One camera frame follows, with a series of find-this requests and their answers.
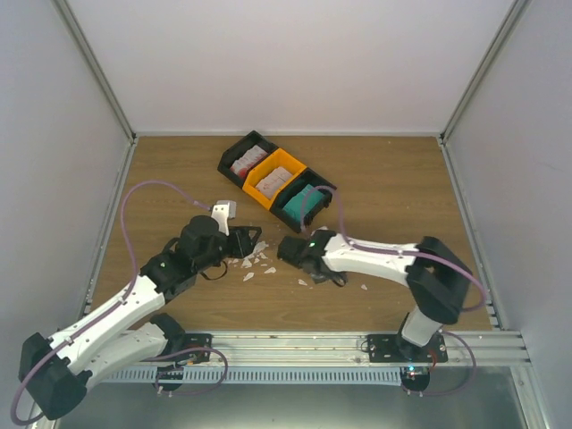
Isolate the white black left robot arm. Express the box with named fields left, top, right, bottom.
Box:
left=13, top=214, right=262, bottom=420

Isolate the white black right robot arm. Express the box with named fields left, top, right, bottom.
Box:
left=277, top=229, right=472, bottom=362

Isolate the yellow middle card bin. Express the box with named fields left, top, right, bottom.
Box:
left=242, top=148, right=307, bottom=210

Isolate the teal card stack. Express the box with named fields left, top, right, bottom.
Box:
left=283, top=184, right=324, bottom=224

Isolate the red white card stack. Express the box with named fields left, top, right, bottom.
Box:
left=231, top=145, right=268, bottom=178

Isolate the black right card bin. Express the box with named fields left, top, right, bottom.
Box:
left=270, top=168, right=337, bottom=233

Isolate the black card bin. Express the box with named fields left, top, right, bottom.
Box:
left=217, top=130, right=278, bottom=188
left=270, top=168, right=337, bottom=233

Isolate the black left card bin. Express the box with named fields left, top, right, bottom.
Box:
left=217, top=130, right=278, bottom=188

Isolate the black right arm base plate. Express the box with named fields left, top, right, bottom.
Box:
left=363, top=333, right=449, bottom=364

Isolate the grey slotted cable duct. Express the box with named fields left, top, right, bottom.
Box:
left=106, top=366, right=401, bottom=386

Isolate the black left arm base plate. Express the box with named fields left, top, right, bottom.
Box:
left=164, top=332, right=215, bottom=364

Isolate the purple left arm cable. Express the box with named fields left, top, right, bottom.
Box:
left=11, top=180, right=214, bottom=425

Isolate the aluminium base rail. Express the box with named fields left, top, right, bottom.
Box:
left=211, top=330, right=531, bottom=367

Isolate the aluminium corner post left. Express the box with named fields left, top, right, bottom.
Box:
left=51, top=0, right=137, bottom=145

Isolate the aluminium corner post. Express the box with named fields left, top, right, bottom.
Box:
left=438, top=0, right=530, bottom=146
left=51, top=0, right=137, bottom=145

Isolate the aluminium corner post right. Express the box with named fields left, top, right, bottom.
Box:
left=438, top=0, right=530, bottom=146

